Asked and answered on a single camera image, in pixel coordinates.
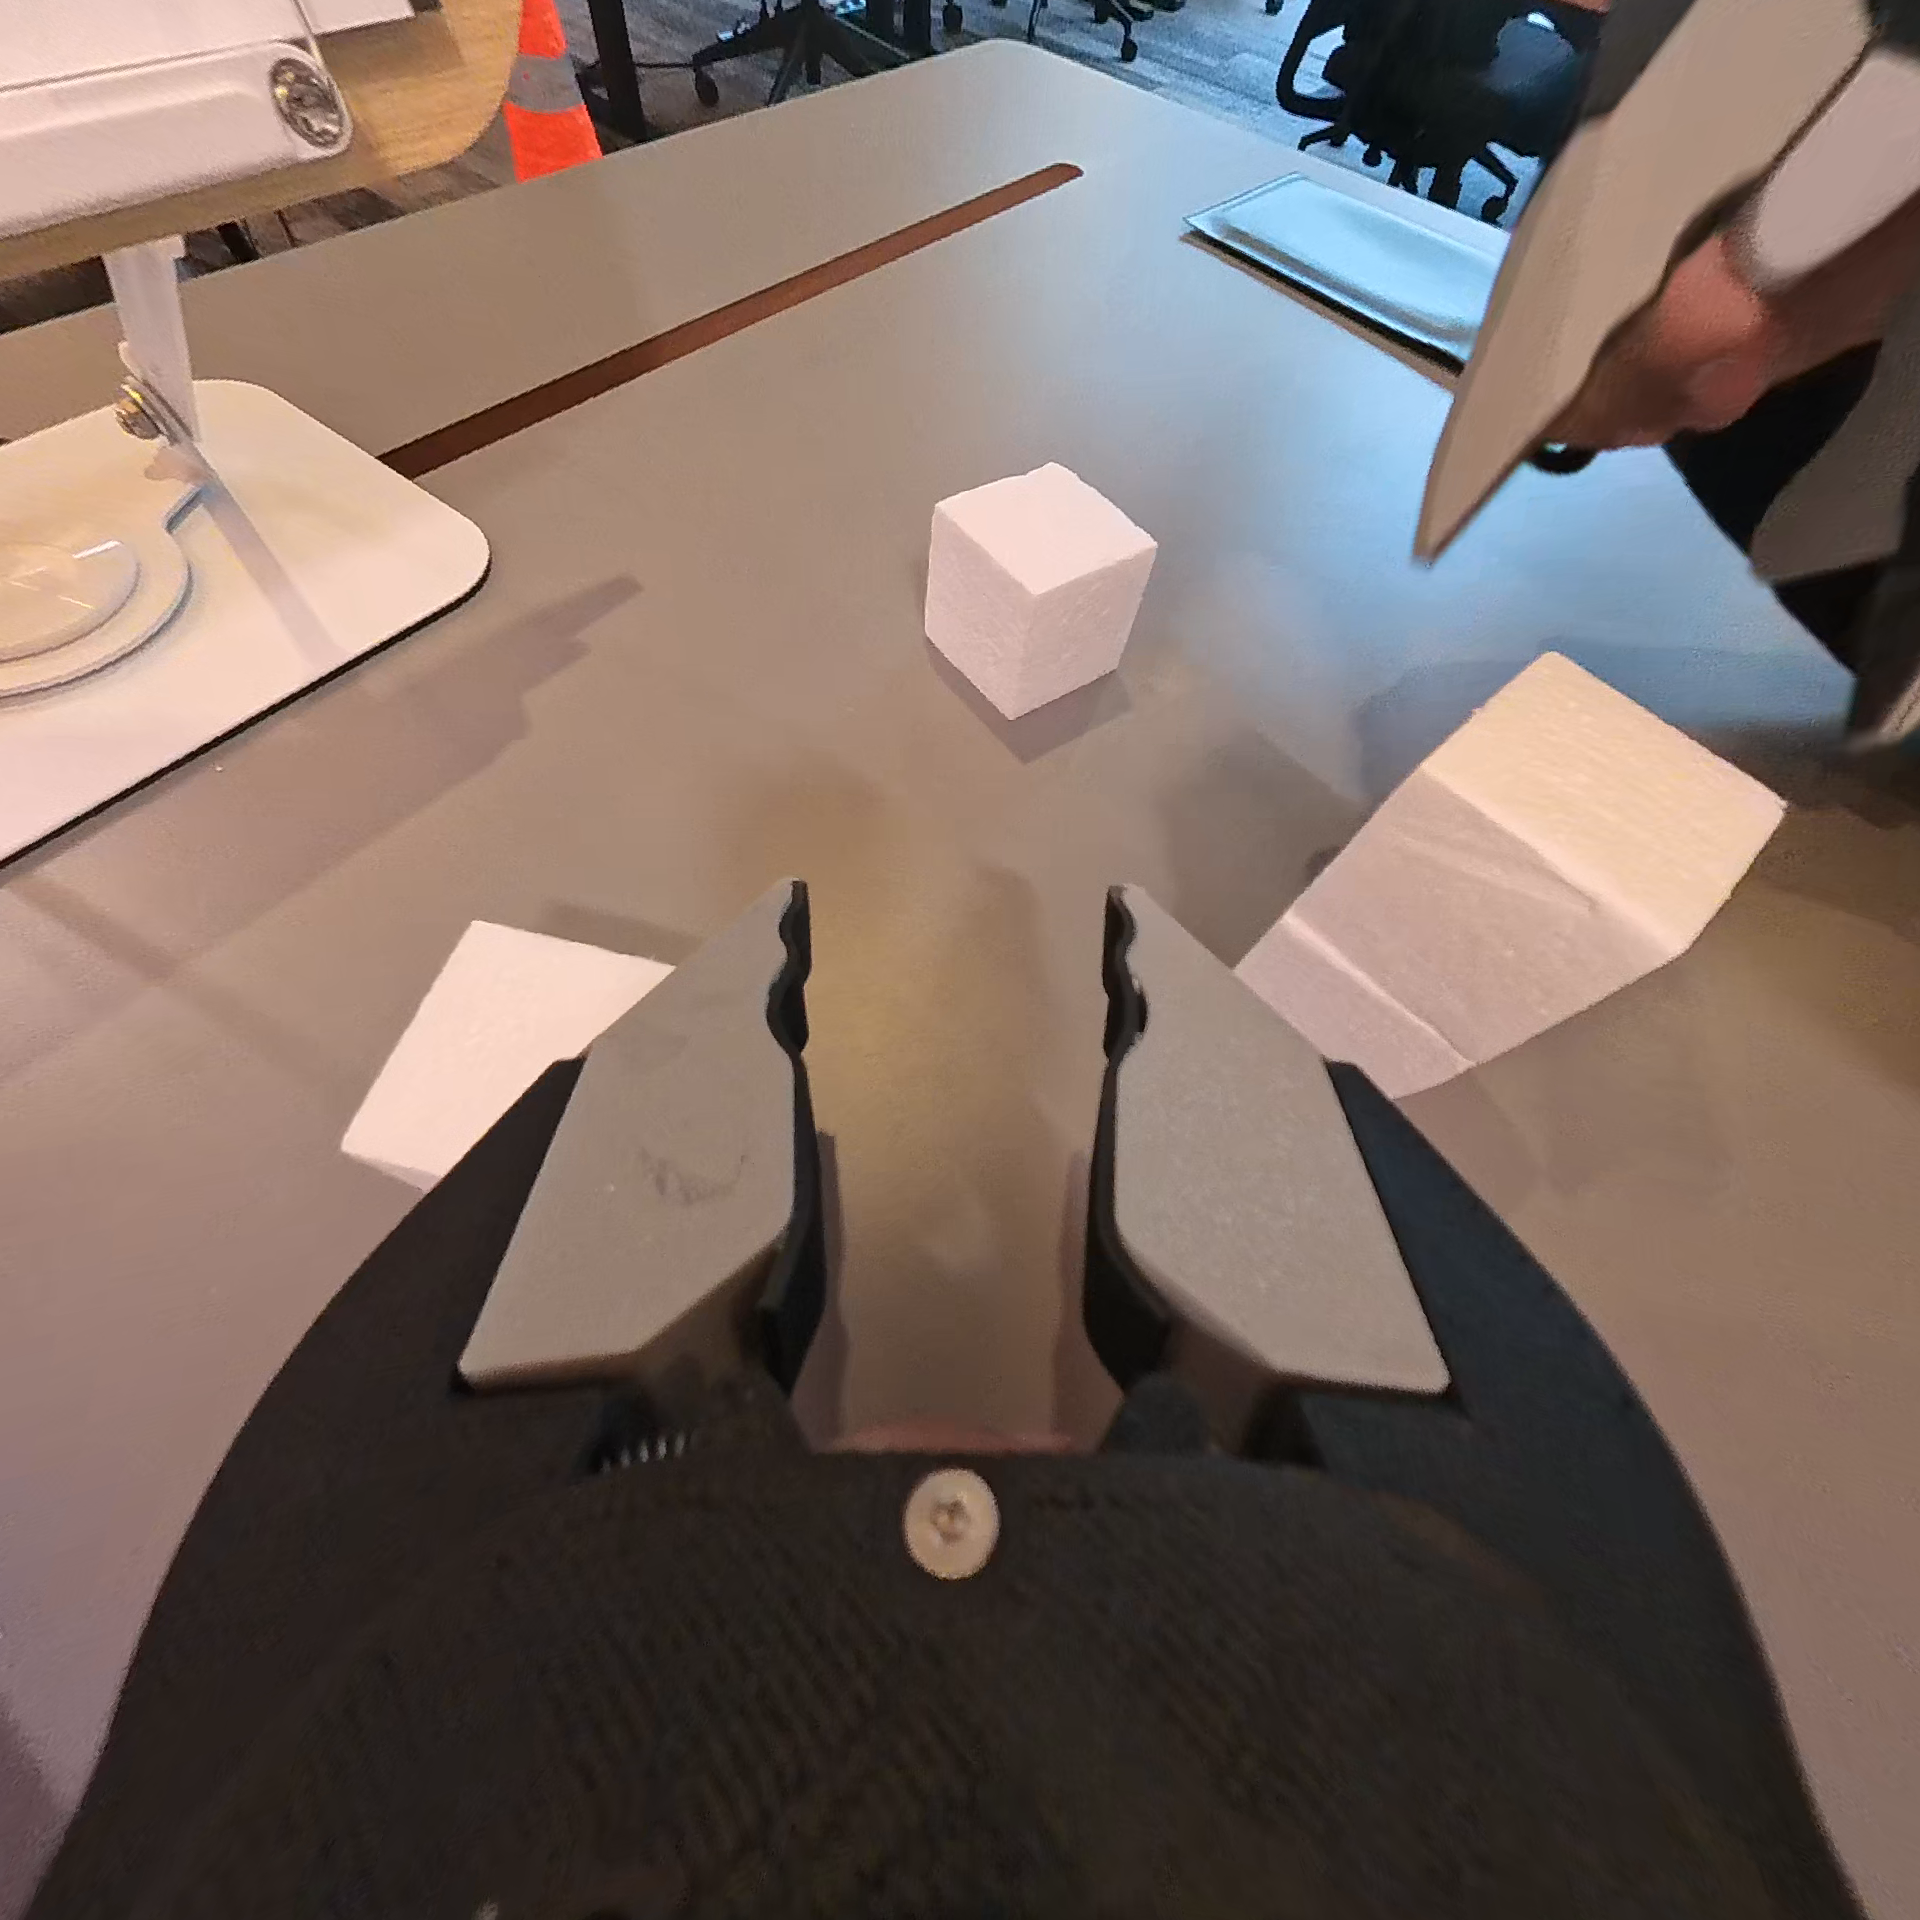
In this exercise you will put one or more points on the white-based document stand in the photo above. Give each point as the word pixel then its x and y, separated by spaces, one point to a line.
pixel 301 557

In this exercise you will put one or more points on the black office chair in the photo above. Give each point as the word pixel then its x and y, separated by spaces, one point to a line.
pixel 794 38
pixel 1440 75

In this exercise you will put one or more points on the person's right hand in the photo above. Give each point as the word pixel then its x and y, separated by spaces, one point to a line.
pixel 1694 360

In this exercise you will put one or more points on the black flat plate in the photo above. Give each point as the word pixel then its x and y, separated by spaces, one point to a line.
pixel 1351 256

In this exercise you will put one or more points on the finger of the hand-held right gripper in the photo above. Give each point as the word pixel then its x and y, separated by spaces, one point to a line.
pixel 1867 509
pixel 1620 180

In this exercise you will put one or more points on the person's right forearm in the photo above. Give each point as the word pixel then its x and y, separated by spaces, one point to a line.
pixel 1755 450

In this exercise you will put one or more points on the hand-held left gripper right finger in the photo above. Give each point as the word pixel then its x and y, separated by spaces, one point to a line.
pixel 1261 1201

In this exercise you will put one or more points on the orange traffic cone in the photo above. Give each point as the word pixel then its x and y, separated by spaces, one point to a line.
pixel 547 106

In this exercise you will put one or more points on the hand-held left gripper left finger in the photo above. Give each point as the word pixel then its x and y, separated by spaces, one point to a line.
pixel 645 1186

